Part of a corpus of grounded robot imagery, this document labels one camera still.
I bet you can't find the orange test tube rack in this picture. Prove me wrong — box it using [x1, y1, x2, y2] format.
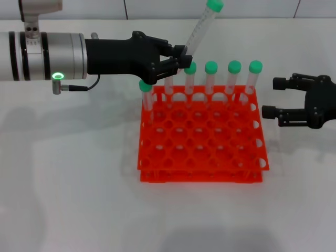
[136, 85, 270, 184]

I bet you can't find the clear test tube green cap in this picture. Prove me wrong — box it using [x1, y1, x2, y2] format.
[183, 0, 224, 57]
[224, 60, 242, 106]
[183, 62, 197, 109]
[204, 61, 218, 108]
[240, 60, 264, 106]
[138, 80, 155, 124]
[163, 75, 175, 109]

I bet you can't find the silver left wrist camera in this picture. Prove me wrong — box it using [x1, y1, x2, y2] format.
[18, 0, 64, 40]

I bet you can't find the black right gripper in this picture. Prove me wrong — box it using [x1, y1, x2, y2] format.
[261, 73, 336, 130]

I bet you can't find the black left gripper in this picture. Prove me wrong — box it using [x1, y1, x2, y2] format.
[84, 30, 194, 85]

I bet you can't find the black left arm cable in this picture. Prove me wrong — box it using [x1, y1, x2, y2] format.
[51, 75, 102, 95]

